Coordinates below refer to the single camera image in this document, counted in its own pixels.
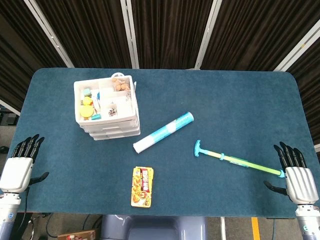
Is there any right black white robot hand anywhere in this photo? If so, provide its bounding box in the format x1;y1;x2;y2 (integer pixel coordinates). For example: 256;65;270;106
263;141;320;206

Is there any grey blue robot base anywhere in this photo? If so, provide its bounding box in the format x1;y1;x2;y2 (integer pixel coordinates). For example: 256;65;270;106
99;214;208;240

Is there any blue table cloth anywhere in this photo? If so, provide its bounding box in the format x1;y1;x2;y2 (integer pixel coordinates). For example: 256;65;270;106
7;67;315;219

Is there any dark brown curtain panel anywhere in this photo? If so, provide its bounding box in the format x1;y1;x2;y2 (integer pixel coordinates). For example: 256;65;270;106
200;0;320;72
32;0;133;69
0;0;69;112
130;0;216;70
286;34;320;147

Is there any clear plastic drawer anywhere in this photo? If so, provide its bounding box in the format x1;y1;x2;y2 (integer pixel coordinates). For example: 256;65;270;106
92;132;142;141
79;119;140;133
86;127;141;138

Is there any brown cardboard box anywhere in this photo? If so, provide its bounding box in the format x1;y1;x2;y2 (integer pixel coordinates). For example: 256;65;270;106
57;228;100;240

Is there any blue green toy water pump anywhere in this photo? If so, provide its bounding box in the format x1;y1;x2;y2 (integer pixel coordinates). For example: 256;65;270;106
193;139;286;179

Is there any yellow snack packet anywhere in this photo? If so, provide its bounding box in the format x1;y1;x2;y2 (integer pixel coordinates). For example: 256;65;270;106
130;166;155;208

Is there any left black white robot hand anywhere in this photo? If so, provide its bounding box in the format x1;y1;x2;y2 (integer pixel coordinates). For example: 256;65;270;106
0;134;50;194

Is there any white plastic organizer box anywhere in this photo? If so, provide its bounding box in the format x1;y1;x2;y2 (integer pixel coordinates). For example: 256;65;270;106
73;72;142;141

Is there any blue white plastic wrap roll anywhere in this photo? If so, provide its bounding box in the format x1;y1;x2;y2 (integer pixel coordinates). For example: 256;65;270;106
132;111;195;155

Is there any yellow rubber duck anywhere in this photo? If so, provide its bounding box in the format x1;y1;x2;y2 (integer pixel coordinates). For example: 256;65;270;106
79;96;95;118

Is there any white partition post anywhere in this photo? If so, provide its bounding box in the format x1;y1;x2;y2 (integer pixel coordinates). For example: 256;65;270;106
194;0;223;71
23;0;75;68
0;99;21;117
273;24;320;72
120;0;140;70

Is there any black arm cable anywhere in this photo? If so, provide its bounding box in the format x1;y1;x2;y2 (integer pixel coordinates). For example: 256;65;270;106
17;186;32;236

